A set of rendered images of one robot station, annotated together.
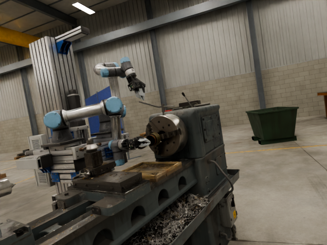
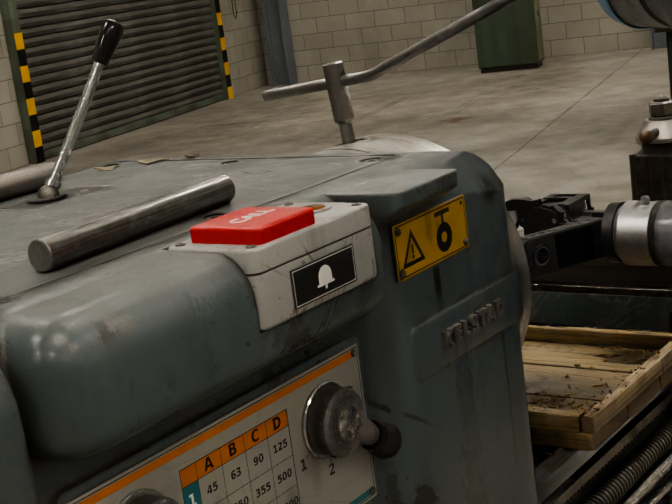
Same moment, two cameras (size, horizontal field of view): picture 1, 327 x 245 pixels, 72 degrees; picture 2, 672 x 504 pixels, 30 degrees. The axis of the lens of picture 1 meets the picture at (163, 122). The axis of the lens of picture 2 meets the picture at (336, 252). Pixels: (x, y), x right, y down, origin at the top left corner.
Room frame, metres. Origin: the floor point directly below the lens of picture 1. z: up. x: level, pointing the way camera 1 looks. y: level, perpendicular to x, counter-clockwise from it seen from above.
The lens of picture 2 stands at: (3.03, 0.01, 1.42)
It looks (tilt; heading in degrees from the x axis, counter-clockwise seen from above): 13 degrees down; 182
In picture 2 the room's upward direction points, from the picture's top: 8 degrees counter-clockwise
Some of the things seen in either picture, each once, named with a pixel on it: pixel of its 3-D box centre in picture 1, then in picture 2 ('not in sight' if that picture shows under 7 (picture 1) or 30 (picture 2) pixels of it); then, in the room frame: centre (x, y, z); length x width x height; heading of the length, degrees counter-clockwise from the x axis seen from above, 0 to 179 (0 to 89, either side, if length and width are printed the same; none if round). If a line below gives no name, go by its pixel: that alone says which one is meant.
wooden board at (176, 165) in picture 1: (148, 170); (511, 375); (1.51, 0.15, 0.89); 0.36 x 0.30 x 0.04; 55
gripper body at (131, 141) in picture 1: (131, 144); (578, 230); (1.56, 0.25, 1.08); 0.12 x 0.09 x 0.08; 55
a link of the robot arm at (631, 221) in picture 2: (123, 143); (640, 230); (1.61, 0.31, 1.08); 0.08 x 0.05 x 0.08; 145
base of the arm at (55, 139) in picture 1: (61, 134); not in sight; (1.71, 0.78, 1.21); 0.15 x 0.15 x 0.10
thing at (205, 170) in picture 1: (198, 195); not in sight; (2.06, -0.21, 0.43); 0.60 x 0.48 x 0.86; 145
